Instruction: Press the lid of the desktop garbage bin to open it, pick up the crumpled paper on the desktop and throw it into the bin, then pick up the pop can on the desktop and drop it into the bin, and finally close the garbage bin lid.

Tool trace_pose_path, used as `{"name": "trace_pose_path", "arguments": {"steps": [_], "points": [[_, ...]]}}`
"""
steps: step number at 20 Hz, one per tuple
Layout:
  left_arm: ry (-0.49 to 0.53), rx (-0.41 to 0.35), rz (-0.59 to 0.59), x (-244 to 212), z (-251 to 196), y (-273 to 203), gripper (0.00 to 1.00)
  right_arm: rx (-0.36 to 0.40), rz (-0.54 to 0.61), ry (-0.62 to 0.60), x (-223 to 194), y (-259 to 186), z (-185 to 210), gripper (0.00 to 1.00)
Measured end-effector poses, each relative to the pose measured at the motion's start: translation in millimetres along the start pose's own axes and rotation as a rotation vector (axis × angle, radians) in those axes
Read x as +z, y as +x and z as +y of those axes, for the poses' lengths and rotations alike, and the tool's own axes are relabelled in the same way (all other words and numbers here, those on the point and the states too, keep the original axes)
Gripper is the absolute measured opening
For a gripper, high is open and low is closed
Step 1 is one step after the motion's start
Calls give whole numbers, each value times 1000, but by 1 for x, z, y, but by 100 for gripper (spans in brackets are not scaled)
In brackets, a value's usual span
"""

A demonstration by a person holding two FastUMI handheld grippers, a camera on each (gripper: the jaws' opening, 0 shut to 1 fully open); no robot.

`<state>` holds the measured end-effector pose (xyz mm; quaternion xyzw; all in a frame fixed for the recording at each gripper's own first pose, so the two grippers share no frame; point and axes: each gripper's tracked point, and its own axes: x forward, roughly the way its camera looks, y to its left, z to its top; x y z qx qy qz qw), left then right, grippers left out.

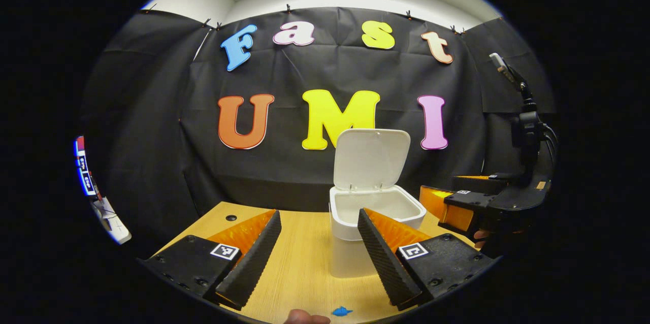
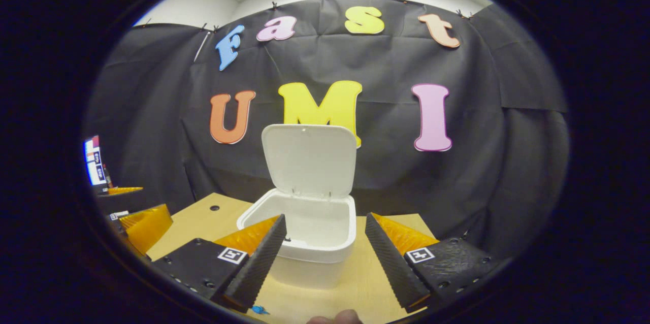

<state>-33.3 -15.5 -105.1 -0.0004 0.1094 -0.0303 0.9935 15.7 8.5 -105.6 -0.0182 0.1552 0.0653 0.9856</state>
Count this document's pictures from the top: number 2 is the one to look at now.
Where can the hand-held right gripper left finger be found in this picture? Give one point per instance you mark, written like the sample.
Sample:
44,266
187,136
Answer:
259,263

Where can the white desktop garbage bin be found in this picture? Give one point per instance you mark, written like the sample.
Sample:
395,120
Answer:
310,161

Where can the wooden desktop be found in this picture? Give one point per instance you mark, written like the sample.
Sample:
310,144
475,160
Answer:
203,222

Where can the computer monitor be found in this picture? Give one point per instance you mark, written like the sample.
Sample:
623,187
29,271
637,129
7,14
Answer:
95,161

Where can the blue paper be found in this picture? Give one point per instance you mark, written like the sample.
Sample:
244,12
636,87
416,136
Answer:
260,309

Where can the black backdrop cloth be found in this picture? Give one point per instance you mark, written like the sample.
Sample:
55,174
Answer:
396,171

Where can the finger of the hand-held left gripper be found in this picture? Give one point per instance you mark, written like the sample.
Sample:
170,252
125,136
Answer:
147,225
124,190

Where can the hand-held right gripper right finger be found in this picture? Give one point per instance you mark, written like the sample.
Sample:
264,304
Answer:
391,263

